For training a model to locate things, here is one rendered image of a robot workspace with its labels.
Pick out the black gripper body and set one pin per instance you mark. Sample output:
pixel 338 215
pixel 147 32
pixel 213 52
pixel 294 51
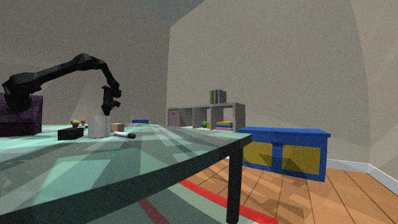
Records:
pixel 107 102

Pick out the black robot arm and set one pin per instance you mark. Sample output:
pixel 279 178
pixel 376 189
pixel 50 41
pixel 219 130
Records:
pixel 19 86

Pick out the grey mug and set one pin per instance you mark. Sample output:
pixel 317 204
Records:
pixel 98 126

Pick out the tan wooden block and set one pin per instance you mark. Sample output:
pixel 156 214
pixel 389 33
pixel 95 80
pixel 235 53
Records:
pixel 117 127

